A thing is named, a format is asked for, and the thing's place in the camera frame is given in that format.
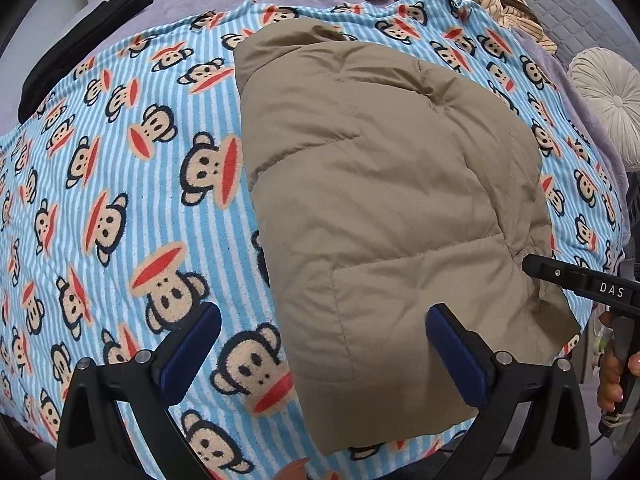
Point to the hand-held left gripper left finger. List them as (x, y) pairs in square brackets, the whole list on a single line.
[(192, 350)]

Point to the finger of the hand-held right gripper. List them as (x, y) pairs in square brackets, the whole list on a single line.
[(550, 272)]

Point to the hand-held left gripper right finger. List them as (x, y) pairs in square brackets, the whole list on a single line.
[(457, 360)]

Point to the khaki puffer jacket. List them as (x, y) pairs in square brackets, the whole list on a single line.
[(390, 185)]

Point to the person's right hand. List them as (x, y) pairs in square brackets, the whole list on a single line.
[(610, 380)]

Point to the person's left hand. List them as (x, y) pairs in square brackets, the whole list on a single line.
[(295, 470)]

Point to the white round pleated pillow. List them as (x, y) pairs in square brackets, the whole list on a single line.
[(610, 95)]

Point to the grey quilted bedding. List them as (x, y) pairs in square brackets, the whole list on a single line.
[(565, 5)]

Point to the blue striped monkey-print blanket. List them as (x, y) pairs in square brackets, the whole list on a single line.
[(125, 90)]

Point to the black cloth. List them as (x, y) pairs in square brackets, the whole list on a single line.
[(75, 45)]

